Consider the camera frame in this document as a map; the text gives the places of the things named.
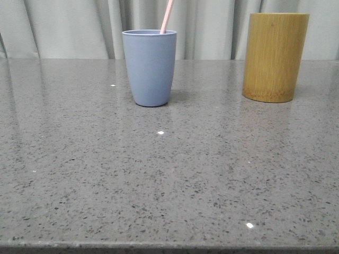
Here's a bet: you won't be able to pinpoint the blue plastic cup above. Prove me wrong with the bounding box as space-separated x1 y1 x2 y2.
122 30 177 107

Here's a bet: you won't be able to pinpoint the pink chopstick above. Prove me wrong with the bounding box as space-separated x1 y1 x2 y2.
159 0 174 34

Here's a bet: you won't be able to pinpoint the bamboo cylinder holder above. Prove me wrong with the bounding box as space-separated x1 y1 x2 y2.
243 13 309 103

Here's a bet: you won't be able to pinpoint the grey white curtain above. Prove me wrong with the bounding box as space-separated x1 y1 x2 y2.
1 1 338 60

